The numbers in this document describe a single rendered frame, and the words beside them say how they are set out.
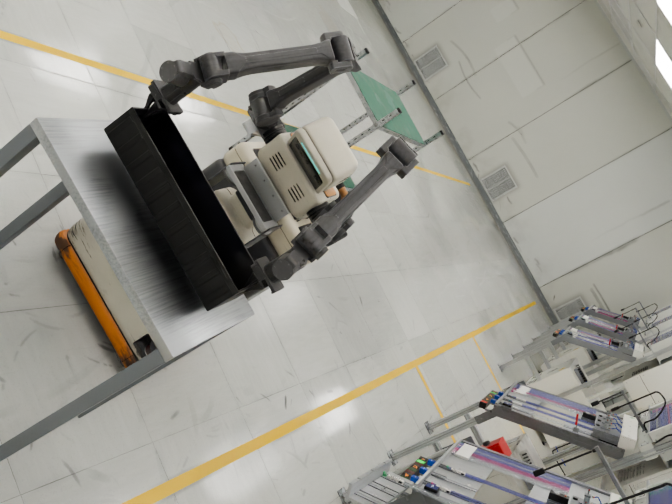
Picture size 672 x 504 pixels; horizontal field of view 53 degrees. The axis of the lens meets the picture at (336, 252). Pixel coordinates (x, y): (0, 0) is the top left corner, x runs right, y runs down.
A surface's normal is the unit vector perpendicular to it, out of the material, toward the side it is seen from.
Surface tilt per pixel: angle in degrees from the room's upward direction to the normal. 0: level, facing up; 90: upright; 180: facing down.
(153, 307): 0
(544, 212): 90
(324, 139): 42
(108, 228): 0
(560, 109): 90
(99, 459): 0
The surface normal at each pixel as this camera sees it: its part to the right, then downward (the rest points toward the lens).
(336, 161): 0.36, -0.25
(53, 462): 0.79, -0.48
